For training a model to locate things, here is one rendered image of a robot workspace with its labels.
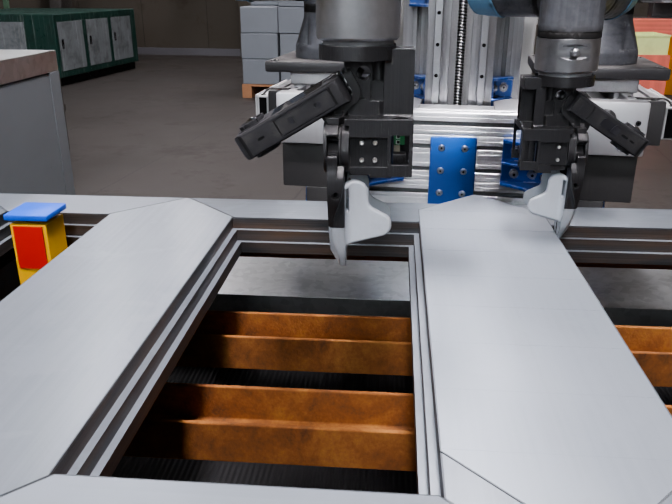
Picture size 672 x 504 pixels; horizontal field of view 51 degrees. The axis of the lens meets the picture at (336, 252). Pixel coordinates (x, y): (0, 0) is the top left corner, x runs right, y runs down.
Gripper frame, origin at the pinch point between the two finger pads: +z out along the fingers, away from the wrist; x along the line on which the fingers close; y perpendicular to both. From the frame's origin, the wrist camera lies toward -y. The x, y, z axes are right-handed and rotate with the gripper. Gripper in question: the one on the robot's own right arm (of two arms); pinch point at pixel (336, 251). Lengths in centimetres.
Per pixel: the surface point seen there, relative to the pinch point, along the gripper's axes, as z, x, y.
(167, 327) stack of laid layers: 7.6, -2.6, -17.1
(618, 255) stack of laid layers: 9.5, 26.2, 36.9
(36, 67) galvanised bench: -11, 67, -61
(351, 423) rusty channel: 24.0, 5.8, 1.4
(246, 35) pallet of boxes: 17, 710, -142
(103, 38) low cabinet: 30, 894, -372
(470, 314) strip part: 6.1, -1.0, 13.6
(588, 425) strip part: 6.3, -19.5, 20.3
